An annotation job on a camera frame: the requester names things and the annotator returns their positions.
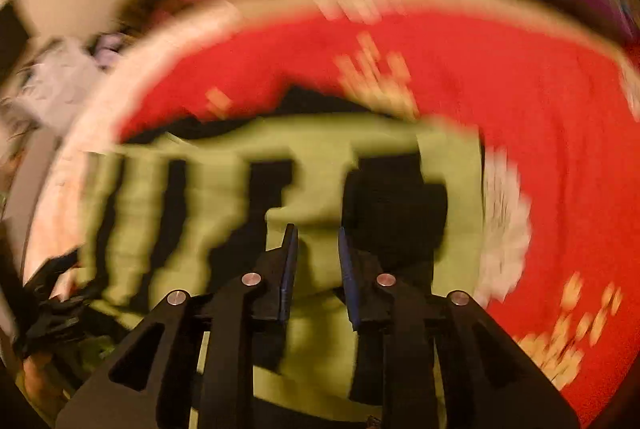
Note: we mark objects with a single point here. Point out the green black striped frog sweater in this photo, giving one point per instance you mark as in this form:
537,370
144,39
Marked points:
190,203

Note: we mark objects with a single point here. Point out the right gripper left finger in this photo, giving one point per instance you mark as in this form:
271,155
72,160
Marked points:
189,362

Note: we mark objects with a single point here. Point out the red floral blanket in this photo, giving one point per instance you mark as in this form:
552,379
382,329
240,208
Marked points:
553,109

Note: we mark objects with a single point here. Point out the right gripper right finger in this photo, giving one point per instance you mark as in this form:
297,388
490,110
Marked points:
437,361

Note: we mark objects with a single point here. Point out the black wall television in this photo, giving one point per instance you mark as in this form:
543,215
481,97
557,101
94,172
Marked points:
16,33

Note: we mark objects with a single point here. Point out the white drawer cabinet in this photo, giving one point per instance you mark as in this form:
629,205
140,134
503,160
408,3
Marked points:
57,84

